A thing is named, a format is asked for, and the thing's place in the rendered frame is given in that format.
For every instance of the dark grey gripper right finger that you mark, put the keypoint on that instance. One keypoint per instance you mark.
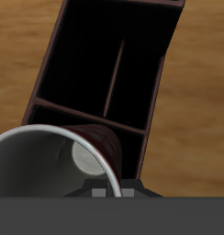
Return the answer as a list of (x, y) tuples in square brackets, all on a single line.
[(133, 189)]

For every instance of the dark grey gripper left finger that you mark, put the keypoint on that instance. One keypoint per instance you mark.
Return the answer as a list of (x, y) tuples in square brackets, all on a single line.
[(95, 189)]

